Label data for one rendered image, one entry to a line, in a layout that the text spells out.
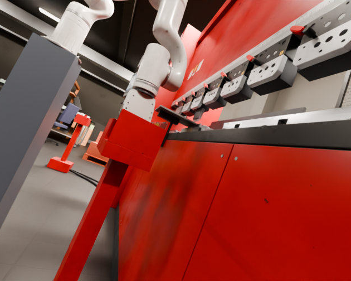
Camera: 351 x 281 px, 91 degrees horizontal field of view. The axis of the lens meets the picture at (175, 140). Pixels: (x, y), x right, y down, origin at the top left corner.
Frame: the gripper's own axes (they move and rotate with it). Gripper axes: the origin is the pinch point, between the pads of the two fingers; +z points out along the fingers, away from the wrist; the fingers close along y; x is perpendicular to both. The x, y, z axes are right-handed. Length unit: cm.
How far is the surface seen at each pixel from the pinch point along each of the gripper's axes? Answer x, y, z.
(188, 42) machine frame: -129, -60, -130
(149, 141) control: 5.0, -5.7, -0.9
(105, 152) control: 5.0, 5.9, 6.2
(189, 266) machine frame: 26.2, -17.4, 24.1
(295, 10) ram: 17, -38, -64
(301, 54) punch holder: 28, -33, -40
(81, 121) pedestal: -213, 17, 2
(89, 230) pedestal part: -1.9, 1.1, 32.8
